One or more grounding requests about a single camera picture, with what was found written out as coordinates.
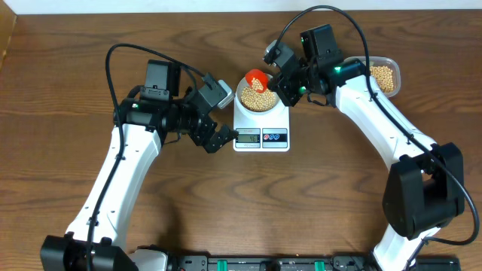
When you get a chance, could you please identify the grey round bowl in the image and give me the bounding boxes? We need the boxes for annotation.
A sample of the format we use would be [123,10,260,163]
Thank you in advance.
[234,77,280,115]

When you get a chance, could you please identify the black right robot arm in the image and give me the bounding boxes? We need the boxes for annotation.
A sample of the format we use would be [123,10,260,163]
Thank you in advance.
[264,25,468,270]

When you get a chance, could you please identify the orange measuring scoop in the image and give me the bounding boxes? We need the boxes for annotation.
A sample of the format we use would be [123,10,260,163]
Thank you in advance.
[245,69,269,93]

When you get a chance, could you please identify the soybeans in grey bowl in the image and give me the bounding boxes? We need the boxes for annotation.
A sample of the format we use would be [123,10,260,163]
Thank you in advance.
[240,87,276,112]

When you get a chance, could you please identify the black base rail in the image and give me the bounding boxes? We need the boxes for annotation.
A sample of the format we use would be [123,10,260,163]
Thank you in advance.
[166,254,381,271]

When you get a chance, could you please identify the white digital kitchen scale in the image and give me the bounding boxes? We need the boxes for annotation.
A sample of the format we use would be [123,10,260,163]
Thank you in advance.
[233,94,290,152]

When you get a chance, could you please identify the clear plastic container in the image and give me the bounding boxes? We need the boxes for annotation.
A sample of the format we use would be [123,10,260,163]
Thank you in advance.
[340,56,401,98]

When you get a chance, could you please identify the pile of soybeans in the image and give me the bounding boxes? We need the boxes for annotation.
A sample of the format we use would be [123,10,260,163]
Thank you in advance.
[370,65,395,93]

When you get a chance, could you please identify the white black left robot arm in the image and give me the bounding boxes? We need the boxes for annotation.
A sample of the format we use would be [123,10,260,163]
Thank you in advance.
[40,59,238,270]

